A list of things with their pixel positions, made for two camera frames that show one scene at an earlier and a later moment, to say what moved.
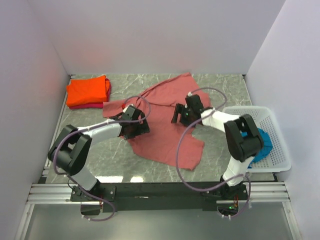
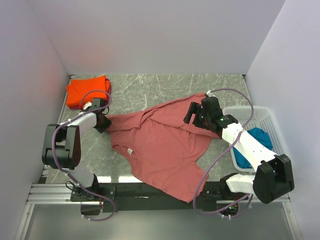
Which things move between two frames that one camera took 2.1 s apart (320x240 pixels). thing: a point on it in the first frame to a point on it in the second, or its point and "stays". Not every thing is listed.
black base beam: (159, 196) stays
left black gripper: (143, 129) to (107, 124)
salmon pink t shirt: (166, 143) to (163, 150)
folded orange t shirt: (85, 91) stays
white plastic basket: (264, 118) stays
